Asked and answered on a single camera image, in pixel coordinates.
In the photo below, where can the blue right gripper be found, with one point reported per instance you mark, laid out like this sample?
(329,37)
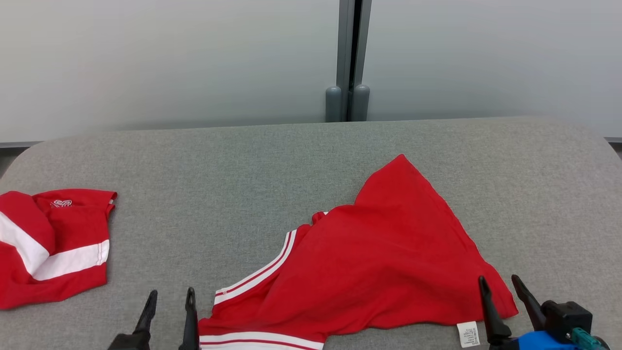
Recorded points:
(539,342)

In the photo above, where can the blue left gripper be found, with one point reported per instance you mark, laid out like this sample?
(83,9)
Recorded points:
(129,342)

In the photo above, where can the red basketball jersey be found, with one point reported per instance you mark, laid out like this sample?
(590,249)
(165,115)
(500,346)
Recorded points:
(388,253)

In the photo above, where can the red basketball shorts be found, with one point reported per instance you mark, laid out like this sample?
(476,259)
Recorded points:
(68,228)

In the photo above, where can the grey fabric sofa cushion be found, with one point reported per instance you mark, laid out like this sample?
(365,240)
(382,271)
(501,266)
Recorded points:
(243,184)

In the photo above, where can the grey baseboard strip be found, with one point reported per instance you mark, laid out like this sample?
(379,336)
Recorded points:
(19,144)
(614,140)

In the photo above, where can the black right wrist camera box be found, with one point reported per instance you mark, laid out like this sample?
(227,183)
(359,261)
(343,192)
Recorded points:
(566,318)

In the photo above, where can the teal right camera connector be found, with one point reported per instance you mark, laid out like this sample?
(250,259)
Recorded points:
(588,340)

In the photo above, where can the grey cylinder post foot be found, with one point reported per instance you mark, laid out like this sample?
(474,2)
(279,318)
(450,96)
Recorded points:
(333,104)
(360,103)

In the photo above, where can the grey vertical partition post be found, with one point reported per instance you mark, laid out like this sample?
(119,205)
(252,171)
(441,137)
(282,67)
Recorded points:
(346,43)

